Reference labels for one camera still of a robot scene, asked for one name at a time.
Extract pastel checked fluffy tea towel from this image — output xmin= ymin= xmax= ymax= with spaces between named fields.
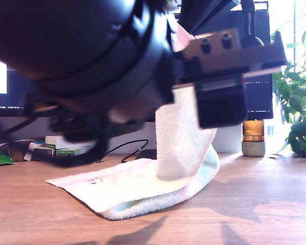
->
xmin=45 ymin=22 xmax=221 ymax=222

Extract black Huawei monitor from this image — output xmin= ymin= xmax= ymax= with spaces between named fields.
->
xmin=142 ymin=1 xmax=274 ymax=123

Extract black headphones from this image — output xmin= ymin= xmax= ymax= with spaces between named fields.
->
xmin=241 ymin=0 xmax=266 ymax=48

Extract amber glass lamp grey base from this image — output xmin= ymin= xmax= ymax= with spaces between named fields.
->
xmin=241 ymin=120 xmax=267 ymax=158

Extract green leafy houseplant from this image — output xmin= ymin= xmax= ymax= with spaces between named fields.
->
xmin=269 ymin=0 xmax=306 ymax=160

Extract black monitor stand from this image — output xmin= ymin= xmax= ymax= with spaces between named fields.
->
xmin=137 ymin=149 xmax=158 ymax=160

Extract green and white long box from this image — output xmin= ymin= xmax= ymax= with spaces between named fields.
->
xmin=55 ymin=145 xmax=93 ymax=158

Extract dark brown small box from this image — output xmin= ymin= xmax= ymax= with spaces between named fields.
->
xmin=32 ymin=147 xmax=57 ymax=162

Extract small white blue box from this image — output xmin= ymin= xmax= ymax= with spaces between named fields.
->
xmin=23 ymin=141 xmax=47 ymax=162

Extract brown wooden block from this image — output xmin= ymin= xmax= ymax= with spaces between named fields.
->
xmin=9 ymin=146 xmax=26 ymax=162

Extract black monitor with terminal windows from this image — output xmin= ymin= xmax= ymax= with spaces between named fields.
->
xmin=0 ymin=57 xmax=52 ymax=118

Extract green plastic packet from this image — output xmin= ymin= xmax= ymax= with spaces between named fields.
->
xmin=0 ymin=149 xmax=17 ymax=166

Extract black USB cable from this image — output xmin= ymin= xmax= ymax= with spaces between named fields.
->
xmin=95 ymin=139 xmax=150 ymax=164

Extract white cable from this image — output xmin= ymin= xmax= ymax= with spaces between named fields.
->
xmin=0 ymin=139 xmax=36 ymax=153

